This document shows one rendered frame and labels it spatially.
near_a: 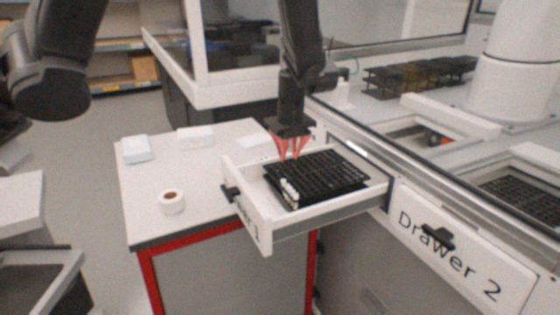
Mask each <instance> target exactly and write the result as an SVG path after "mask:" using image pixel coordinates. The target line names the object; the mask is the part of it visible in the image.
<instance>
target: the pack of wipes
mask: <svg viewBox="0 0 560 315"><path fill-rule="evenodd" d="M121 146H122V157H123V160H124V163H125V164H126V165H133V164H137V163H142V162H145V161H150V160H153V150H152V148H151V142H150V139H149V137H148V136H147V135H140V136H126V137H123V138H121Z"/></svg>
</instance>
